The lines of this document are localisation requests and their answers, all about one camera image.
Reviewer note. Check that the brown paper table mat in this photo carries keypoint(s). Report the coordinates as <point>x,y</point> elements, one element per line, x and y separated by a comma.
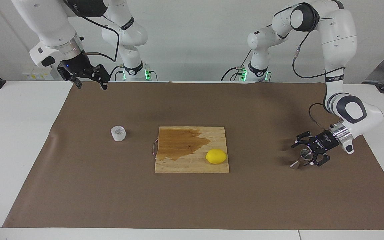
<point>112,193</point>

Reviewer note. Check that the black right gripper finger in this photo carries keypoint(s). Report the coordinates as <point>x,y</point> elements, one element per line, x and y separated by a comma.
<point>68,75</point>
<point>100,75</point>

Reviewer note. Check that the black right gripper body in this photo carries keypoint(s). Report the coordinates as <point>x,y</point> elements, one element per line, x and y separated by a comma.
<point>77,65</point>

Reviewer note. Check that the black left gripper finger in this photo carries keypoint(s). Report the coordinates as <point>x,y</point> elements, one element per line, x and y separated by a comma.
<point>307,137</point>
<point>321,159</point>

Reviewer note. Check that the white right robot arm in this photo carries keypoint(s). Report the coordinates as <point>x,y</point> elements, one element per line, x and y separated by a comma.
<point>52,23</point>

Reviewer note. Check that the steel cocktail jigger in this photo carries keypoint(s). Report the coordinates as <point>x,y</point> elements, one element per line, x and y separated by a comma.
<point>305,154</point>

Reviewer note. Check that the clear plastic cup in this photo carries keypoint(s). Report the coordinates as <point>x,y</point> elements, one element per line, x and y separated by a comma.
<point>118,133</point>

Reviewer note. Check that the white wall power outlet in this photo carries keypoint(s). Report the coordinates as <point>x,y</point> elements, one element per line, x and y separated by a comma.
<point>37,71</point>

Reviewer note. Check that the yellow lemon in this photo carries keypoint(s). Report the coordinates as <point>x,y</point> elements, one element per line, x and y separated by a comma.
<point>216,156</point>

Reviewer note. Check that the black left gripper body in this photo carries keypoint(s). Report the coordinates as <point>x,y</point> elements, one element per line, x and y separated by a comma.
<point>327,140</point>

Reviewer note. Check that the wooden cutting board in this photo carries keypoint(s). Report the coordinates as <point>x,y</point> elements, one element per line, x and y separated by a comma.
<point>192,163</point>

